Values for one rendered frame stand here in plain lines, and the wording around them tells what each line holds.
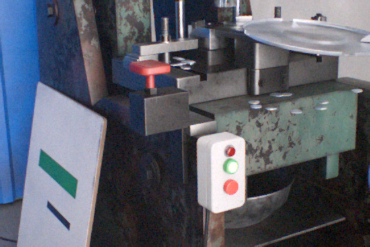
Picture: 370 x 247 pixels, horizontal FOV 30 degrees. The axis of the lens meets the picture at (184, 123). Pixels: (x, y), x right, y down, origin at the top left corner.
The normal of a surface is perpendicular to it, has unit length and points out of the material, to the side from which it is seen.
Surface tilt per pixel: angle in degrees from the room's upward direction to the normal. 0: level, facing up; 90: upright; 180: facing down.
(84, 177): 78
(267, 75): 90
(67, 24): 90
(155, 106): 90
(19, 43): 90
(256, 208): 105
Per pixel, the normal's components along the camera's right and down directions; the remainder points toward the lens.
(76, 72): -0.85, 0.16
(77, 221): -0.86, -0.05
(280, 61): 0.53, 0.22
